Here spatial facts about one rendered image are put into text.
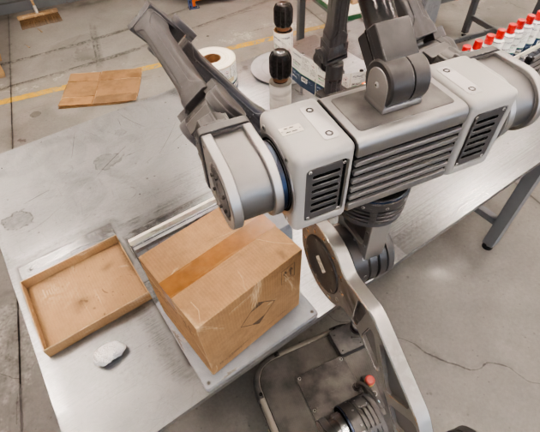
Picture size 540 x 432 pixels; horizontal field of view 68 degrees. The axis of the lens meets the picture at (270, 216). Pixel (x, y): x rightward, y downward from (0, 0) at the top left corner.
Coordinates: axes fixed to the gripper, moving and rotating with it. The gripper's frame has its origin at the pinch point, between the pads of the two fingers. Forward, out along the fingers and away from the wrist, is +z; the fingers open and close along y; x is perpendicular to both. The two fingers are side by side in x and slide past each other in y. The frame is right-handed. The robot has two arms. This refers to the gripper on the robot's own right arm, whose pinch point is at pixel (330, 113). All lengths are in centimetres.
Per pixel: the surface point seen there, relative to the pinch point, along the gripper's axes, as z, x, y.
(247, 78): 13, -58, 0
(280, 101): 1.3, -18.6, 8.6
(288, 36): -4, -50, -18
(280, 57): -15.9, -19.0, 8.0
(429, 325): 102, 58, -25
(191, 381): 18, 48, 84
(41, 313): 18, 5, 111
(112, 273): 18, 5, 89
